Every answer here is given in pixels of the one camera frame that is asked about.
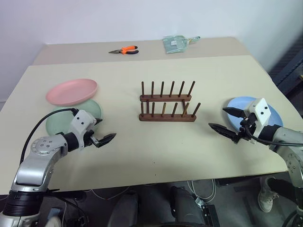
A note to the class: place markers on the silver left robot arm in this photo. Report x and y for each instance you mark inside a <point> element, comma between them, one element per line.
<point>35,160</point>

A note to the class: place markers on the black slatted panel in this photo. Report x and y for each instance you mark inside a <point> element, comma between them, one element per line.
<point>288,66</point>

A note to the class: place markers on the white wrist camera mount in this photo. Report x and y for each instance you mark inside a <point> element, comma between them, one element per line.
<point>81,120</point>
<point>261,111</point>

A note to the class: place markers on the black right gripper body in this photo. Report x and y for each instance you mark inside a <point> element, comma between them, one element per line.
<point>246,130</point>

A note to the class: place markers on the wooden dish rack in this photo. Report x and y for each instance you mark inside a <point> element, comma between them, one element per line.
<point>165,117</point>

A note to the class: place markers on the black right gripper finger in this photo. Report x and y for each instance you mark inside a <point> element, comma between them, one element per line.
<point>234,111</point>
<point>222,129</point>

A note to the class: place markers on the pale green plastic dustpan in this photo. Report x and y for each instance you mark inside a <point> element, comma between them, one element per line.
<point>175,43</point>

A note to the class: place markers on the dark grey rounded shape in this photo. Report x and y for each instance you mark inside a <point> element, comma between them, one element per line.
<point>184,208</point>
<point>125,210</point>

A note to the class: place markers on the blue plate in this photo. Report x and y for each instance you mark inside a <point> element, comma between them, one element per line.
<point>239,104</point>

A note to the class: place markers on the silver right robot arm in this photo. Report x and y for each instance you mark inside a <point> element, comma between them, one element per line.
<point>288,151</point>

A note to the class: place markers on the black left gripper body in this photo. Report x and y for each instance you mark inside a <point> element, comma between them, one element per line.
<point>94,140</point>

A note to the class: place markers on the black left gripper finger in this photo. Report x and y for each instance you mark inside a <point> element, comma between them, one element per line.
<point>106,140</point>
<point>98,120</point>

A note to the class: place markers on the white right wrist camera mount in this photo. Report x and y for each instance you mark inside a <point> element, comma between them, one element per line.
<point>261,111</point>

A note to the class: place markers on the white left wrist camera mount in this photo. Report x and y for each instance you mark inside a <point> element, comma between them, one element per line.
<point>81,120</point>

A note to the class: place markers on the green plate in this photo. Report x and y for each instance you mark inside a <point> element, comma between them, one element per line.
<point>91,109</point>

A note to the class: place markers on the pink plate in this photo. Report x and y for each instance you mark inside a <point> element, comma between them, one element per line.
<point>71,91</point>

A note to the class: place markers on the white sneaker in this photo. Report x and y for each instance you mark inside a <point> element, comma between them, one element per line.
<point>266,198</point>

